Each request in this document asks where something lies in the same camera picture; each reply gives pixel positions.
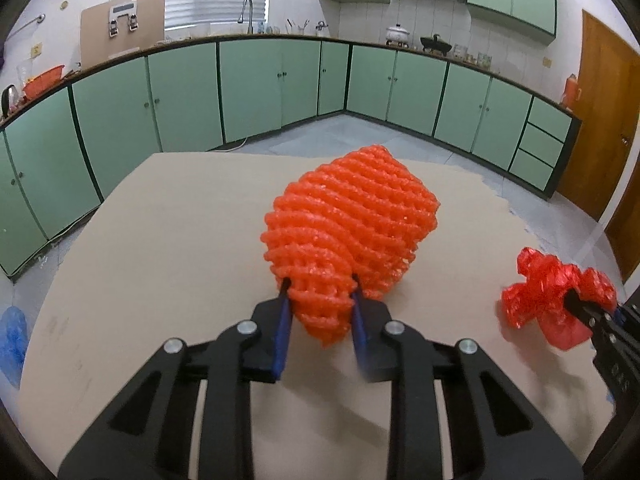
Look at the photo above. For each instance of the row of green base cabinets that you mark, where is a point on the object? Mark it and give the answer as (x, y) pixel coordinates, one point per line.
(185, 95)

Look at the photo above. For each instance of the cardboard board with clips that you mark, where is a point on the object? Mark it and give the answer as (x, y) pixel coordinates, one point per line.
(125, 35)

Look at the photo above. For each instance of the red plastic bag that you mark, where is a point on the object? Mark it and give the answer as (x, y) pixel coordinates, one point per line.
(537, 300)

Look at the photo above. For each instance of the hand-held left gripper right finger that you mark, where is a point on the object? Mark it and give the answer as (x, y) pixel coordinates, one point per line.
(360, 332)

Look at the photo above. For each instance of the orange plastic basket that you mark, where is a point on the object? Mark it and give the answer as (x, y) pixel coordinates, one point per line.
(44, 82)

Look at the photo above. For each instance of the electric kettle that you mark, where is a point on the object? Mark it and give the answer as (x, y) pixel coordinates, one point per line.
(10, 101)

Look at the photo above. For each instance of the group of glass jars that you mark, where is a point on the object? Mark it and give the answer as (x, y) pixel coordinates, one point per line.
(472, 56)

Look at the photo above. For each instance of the dark kitchen countertop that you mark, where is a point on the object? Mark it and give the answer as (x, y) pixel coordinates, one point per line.
(125, 56)

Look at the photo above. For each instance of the plain wooden door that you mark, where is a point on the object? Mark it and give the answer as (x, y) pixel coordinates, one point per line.
(627, 245)

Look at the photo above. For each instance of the black wok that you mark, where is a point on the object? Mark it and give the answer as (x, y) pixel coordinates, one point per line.
(435, 44)

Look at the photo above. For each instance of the chrome faucet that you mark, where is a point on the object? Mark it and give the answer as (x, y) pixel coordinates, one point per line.
(246, 10)

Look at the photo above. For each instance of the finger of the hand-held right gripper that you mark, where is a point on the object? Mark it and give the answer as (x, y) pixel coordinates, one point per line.
(587, 312)

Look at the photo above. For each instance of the orange thermos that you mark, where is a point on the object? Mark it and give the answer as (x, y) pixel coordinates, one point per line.
(571, 92)

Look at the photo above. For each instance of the blue plastic bag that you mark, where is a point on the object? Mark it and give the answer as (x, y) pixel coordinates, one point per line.
(12, 345)

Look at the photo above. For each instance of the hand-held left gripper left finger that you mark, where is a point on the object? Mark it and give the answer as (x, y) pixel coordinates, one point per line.
(282, 330)

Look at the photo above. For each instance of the utensil rack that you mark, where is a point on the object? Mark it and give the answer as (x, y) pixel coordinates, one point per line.
(305, 27)

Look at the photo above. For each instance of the orange foam net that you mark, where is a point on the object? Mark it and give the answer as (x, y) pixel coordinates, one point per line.
(350, 230)

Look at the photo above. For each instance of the white lidded pot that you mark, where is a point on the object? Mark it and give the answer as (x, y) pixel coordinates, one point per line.
(398, 34)

